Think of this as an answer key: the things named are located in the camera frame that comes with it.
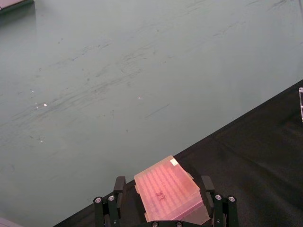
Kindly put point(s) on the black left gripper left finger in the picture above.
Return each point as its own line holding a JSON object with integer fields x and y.
{"x": 117, "y": 201}

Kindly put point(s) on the pink translucent plastic box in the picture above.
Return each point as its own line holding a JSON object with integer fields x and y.
{"x": 168, "y": 190}

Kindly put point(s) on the clear plastic case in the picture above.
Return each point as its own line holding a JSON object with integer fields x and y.
{"x": 300, "y": 104}

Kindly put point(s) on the black table cloth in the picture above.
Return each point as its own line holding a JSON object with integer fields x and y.
{"x": 236, "y": 165}

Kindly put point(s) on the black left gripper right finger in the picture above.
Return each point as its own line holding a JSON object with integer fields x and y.
{"x": 219, "y": 205}

